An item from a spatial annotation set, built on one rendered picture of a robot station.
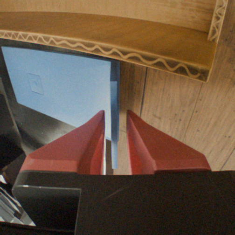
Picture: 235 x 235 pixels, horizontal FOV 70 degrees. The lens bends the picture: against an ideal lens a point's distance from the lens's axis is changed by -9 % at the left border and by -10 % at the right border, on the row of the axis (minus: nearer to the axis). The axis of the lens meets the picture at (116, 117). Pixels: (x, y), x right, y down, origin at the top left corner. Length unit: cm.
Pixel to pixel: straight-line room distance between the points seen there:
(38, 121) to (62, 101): 7
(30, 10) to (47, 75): 7
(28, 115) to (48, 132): 4
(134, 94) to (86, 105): 4
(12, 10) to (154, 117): 18
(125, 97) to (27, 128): 16
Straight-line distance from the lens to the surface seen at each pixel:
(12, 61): 21
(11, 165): 41
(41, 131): 25
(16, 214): 61
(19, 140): 40
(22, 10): 21
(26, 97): 22
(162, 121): 16
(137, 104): 16
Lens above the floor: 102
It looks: 45 degrees down
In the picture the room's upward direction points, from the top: 136 degrees counter-clockwise
